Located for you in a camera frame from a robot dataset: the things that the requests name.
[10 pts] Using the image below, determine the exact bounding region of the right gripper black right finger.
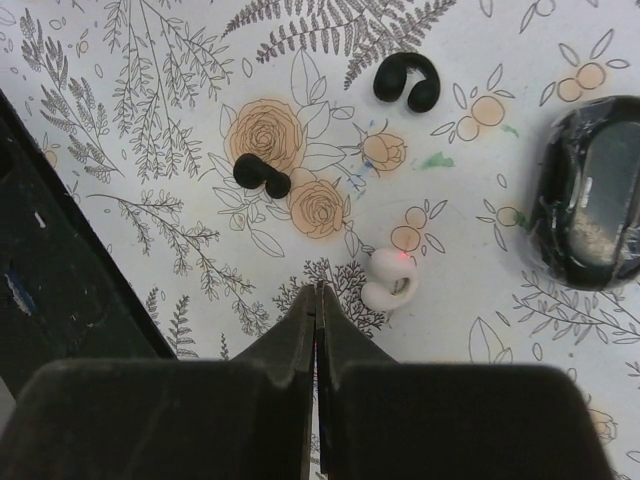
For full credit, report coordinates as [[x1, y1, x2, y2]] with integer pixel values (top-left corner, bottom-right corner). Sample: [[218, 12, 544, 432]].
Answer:
[[317, 283, 614, 479]]

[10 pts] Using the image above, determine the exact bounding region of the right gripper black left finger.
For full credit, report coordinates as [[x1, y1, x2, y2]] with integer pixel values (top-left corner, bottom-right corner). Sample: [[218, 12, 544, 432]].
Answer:
[[1, 286, 316, 479]]

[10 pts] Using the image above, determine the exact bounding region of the white earbud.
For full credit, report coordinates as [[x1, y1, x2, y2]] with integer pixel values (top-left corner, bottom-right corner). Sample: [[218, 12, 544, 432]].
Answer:
[[361, 248, 418, 312]]

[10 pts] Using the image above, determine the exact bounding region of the black earbud charging case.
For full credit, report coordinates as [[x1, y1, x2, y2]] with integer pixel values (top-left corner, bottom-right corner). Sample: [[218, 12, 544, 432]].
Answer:
[[529, 95, 639, 291]]

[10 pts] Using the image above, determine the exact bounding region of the black earbud lower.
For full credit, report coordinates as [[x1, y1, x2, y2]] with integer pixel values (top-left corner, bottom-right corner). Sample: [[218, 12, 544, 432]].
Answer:
[[233, 154, 291, 199]]

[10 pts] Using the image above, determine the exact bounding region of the black earbud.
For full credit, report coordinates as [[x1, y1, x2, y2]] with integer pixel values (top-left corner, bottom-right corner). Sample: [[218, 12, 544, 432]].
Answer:
[[372, 51, 443, 113], [233, 154, 291, 199]]

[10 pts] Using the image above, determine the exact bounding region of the floral patterned table mat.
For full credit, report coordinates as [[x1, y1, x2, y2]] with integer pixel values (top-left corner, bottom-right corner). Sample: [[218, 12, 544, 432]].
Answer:
[[1, 1, 639, 479]]

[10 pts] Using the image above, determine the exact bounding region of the black earbud upper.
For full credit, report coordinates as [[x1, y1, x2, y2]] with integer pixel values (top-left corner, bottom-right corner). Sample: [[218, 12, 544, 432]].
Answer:
[[372, 51, 443, 113]]

